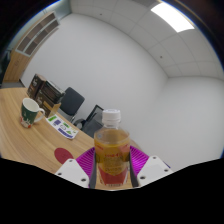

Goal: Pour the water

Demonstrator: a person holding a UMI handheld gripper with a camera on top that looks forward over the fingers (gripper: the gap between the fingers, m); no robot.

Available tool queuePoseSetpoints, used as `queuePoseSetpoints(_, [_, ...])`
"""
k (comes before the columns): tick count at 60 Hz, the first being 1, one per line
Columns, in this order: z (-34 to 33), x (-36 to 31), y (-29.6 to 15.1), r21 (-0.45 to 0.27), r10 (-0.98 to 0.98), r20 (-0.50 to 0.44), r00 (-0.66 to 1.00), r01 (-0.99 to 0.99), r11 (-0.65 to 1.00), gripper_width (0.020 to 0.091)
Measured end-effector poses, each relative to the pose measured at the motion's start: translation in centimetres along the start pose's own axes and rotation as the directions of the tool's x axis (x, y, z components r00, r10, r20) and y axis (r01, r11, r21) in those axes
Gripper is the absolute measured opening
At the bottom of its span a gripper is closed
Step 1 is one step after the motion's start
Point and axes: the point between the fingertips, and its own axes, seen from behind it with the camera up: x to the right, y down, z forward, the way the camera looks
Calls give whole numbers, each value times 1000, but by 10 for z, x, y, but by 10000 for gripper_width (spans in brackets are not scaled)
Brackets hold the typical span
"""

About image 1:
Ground green and white mug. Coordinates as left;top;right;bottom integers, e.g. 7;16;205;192
19;97;46;129

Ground large square ceiling light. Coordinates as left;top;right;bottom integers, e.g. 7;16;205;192
150;2;196;34

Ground black office chair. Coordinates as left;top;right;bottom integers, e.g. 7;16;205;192
59;86;86;123

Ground yellow drink bottle white cap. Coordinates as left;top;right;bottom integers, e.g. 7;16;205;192
93;108;131;189

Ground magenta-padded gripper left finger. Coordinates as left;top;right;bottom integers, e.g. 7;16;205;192
54;147;98;189

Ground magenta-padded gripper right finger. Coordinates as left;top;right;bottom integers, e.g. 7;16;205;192
128;145;175;188

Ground white printed leaflet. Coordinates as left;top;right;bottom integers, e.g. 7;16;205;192
45;114;80;140

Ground dark box with brown side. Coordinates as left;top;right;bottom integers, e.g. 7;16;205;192
34;93;62;118

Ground grey mesh office chair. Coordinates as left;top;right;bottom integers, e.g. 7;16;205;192
74;104;105;139

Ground narrow dark cardboard box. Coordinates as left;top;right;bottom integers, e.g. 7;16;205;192
26;73;47;100

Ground flat round red coaster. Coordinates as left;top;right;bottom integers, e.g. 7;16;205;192
53;147;75;165

